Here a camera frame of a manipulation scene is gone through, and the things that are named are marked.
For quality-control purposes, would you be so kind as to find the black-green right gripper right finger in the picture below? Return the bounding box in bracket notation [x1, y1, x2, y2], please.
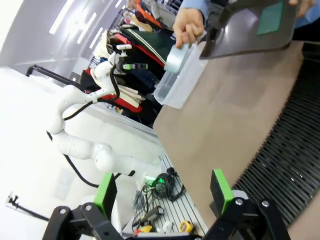
[203, 168, 291, 240]

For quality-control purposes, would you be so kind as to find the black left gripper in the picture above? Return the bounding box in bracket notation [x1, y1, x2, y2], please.
[115, 59, 148, 76]

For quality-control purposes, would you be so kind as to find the black-green right gripper left finger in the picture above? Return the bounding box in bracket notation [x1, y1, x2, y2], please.
[41, 172, 123, 240]

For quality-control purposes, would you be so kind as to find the grey tape roll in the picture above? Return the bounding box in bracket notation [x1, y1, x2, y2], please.
[165, 42, 193, 74]

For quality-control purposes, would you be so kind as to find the black plastic tray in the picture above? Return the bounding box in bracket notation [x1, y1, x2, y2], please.
[199, 0, 301, 60]

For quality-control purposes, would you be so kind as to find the green PCB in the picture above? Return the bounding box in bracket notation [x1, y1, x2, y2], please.
[256, 0, 285, 36]

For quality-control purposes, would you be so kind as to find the person's right forearm blue sleeve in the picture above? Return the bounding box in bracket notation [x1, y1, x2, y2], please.
[179, 0, 210, 19]

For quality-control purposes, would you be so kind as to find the person's left forearm blue sleeve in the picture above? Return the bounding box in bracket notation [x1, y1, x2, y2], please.
[294, 6, 320, 30]

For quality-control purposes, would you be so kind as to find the person's right hand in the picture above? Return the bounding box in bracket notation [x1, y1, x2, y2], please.
[172, 8, 206, 49]

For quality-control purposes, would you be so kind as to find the person's left hand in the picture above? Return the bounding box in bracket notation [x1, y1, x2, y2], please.
[288, 0, 313, 18]

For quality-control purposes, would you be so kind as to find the dark green garment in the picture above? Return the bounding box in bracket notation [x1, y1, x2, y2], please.
[119, 25, 176, 71]

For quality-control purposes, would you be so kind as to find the yellow tape measure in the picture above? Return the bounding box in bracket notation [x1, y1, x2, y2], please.
[179, 220, 194, 234]

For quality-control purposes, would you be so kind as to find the ceiling light strip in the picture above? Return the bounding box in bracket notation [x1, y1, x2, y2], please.
[75, 11, 98, 45]
[49, 0, 70, 35]
[89, 26, 104, 50]

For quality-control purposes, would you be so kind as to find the clear plastic box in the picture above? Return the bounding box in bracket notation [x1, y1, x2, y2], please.
[153, 41, 210, 110]

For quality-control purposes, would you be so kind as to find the black power adapter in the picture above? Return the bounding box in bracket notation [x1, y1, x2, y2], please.
[141, 205, 165, 221]

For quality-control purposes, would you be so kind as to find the orange garment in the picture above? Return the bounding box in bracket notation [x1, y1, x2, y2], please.
[135, 1, 164, 29]

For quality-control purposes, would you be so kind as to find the black clothes rack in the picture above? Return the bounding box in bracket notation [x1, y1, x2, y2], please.
[25, 64, 85, 89]

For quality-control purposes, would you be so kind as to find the black slotted PCB rack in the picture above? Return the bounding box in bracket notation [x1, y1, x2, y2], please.
[231, 42, 320, 229]

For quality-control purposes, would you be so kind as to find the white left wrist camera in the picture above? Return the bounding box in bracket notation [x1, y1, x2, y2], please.
[115, 44, 133, 57]

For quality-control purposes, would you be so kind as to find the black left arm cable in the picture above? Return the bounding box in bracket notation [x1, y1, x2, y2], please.
[46, 63, 122, 189]

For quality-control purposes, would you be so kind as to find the aluminium base plate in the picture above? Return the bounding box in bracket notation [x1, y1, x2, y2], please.
[131, 152, 209, 237]

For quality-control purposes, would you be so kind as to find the black cable bundle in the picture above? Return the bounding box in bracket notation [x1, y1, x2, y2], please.
[131, 166, 186, 227]

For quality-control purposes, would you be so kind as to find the black camera tripod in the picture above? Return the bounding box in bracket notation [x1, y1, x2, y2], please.
[5, 194, 51, 222]

